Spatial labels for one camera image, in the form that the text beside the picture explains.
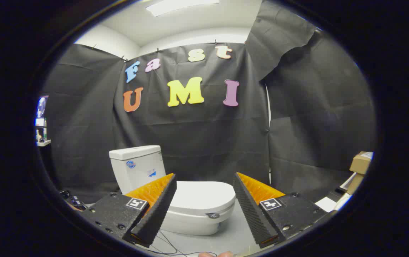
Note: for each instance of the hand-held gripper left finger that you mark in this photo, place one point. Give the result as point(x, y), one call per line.
point(156, 210)

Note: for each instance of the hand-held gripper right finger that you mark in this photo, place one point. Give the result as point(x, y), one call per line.
point(252, 214)

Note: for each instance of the white toilet lid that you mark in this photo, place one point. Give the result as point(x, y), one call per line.
point(200, 196)

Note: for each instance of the white toilet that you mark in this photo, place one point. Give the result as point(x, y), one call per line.
point(136, 167)

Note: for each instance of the white flat board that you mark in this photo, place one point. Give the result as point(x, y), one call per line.
point(326, 204)

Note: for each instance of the black electronic device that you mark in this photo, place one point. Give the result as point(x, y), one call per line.
point(72, 201)

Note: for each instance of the black backdrop cloth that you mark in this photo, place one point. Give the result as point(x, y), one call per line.
point(197, 135)

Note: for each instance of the brown cardboard box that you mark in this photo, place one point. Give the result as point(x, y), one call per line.
point(361, 163)
point(356, 182)

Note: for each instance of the ceiling light panel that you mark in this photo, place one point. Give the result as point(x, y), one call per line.
point(179, 5)

